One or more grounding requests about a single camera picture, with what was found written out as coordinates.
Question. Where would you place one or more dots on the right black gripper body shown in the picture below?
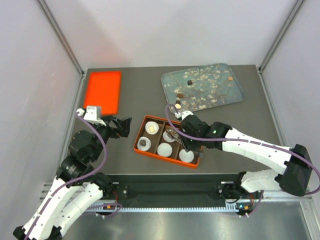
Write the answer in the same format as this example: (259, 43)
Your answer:
(191, 145)

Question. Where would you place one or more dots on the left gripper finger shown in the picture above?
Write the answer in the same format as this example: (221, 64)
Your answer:
(124, 124)
(123, 131)

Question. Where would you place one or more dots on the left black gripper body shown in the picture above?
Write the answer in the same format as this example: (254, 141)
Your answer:
(109, 131)

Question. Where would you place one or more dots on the orange chocolate box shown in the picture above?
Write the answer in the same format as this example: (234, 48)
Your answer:
(157, 139)

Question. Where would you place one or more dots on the metal tongs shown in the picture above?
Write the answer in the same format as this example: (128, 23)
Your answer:
(198, 152)

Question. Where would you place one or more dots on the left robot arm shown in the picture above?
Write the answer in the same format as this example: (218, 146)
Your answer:
(77, 184)

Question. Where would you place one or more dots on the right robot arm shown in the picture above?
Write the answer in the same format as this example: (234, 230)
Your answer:
(288, 168)

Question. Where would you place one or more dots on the white paper cup front-right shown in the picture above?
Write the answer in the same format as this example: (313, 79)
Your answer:
(186, 156)

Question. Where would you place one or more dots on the white paper cup front-left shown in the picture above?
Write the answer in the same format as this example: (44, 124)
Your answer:
(144, 148)

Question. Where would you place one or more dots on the white paper cup back-left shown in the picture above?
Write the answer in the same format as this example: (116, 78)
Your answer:
(154, 124)

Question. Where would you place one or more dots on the white paper cup back-middle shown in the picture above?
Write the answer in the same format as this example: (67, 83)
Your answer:
(168, 137)

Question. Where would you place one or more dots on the orange box lid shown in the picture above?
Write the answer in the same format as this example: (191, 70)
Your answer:
(103, 90)

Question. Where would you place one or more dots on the floral blue tray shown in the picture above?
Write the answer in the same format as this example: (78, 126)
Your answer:
(210, 87)

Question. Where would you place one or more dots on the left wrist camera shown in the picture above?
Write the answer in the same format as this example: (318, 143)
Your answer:
(91, 114)

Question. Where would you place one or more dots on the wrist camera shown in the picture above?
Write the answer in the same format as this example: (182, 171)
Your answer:
(91, 114)
(191, 124)

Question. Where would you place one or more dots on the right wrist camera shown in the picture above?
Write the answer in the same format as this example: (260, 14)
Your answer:
(191, 124)

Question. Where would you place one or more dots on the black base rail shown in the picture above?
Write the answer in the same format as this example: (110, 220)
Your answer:
(175, 190)

